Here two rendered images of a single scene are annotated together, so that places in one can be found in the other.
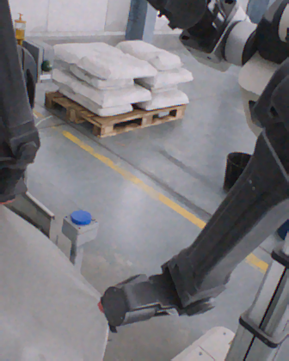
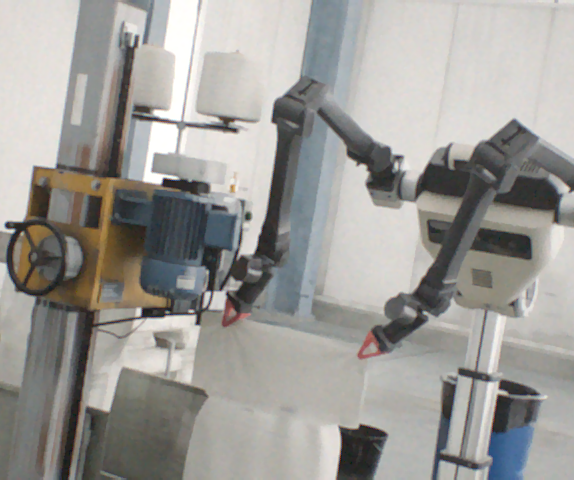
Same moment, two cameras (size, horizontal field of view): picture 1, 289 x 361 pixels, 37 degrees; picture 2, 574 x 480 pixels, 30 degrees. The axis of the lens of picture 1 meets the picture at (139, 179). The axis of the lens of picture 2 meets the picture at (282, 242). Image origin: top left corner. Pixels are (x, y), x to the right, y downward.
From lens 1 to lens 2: 210 cm
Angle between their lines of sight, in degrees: 28
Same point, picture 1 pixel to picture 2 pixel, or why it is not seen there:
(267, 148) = (476, 174)
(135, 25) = not seen: hidden behind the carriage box
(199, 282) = (445, 274)
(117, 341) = not seen: outside the picture
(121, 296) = (399, 298)
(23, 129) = (284, 237)
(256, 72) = (428, 200)
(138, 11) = not seen: hidden behind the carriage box
